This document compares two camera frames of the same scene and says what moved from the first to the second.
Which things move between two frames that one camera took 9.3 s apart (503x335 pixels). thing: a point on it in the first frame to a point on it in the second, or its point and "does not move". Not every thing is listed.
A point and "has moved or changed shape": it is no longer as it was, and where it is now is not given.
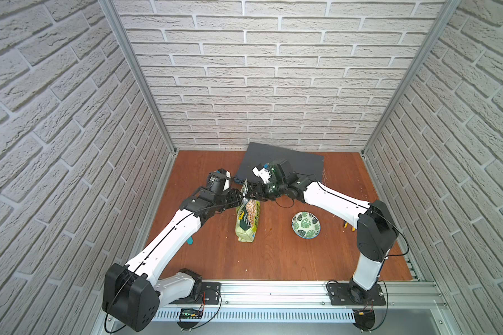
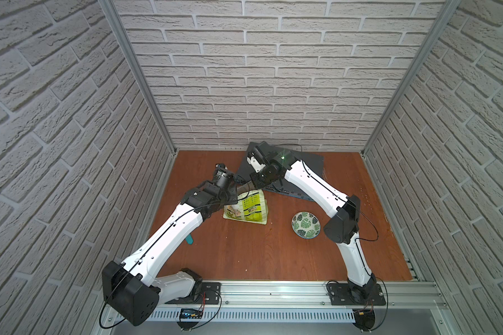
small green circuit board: [191, 313] does not move
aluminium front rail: [311, 295] does not move
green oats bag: [247, 216] has moved or changed shape
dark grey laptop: [257, 153] does not move
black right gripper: [251, 192] to [258, 187]
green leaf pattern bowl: [306, 225] does not move
